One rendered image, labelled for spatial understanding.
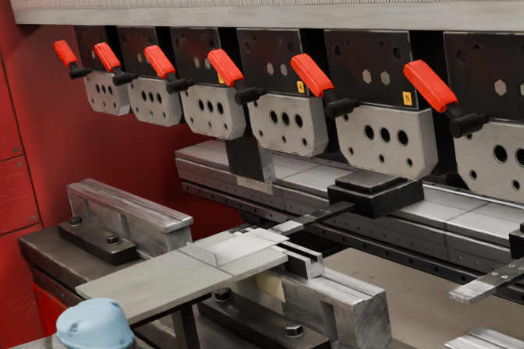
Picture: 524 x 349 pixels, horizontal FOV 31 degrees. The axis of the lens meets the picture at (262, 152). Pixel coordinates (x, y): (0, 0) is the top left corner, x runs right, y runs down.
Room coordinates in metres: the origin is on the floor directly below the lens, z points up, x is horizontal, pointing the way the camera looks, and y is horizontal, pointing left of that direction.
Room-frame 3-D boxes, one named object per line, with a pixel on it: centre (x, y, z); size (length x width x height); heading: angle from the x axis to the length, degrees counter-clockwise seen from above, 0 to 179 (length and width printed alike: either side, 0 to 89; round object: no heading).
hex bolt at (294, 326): (1.22, 0.00, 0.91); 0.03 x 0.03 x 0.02
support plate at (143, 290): (1.29, 0.15, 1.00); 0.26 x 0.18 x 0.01; 120
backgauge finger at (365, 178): (1.45, -0.11, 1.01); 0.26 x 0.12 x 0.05; 120
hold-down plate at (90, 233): (1.86, 0.37, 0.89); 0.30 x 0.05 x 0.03; 30
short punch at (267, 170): (1.37, 0.02, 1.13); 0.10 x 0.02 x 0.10; 30
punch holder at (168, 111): (1.56, 0.14, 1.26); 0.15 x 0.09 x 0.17; 30
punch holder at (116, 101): (1.73, 0.24, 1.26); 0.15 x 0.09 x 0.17; 30
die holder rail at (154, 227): (1.84, 0.30, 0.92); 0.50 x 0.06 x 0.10; 30
